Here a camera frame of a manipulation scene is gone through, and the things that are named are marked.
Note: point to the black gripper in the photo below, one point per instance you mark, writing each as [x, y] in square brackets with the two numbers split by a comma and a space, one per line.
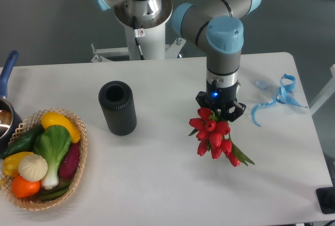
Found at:
[231, 110]

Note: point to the red tulip bouquet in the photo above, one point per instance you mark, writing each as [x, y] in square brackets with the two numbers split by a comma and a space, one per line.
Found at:
[214, 136]

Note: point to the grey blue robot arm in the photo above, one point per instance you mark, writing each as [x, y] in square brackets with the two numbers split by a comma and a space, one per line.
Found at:
[216, 29]

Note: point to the blue ribbon strip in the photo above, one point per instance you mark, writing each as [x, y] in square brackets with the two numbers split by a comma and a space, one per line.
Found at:
[284, 96]

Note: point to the black ribbed vase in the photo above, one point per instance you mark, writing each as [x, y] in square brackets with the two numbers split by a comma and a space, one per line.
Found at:
[116, 101]

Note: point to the black device at edge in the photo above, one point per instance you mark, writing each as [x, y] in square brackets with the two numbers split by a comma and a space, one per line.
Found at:
[326, 199]

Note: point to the purple sweet potato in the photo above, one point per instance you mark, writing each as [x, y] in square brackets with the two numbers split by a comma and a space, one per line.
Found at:
[70, 163]

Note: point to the green bok choy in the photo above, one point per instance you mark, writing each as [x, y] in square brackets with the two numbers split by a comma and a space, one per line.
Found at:
[52, 145]

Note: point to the woven bamboo basket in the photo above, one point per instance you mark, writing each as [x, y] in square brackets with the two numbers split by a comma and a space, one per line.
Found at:
[32, 203]

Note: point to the dark green vegetable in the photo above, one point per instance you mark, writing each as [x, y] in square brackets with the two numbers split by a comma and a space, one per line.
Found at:
[52, 194]

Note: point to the white steamed bun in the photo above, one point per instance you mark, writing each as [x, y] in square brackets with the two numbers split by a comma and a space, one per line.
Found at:
[33, 167]

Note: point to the green cucumber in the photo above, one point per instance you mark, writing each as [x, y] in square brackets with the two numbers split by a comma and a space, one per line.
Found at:
[24, 143]

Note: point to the orange fruit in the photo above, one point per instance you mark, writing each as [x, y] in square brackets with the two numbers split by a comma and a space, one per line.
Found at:
[22, 188]

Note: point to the yellow bell pepper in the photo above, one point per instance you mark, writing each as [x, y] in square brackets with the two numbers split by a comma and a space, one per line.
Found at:
[11, 163]

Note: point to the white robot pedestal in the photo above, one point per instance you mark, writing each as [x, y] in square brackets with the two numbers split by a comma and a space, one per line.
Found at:
[144, 24]

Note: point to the white frame at right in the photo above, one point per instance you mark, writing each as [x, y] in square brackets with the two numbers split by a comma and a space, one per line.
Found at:
[326, 92]

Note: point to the blue handled saucepan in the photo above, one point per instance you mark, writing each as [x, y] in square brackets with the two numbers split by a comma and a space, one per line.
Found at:
[10, 119]

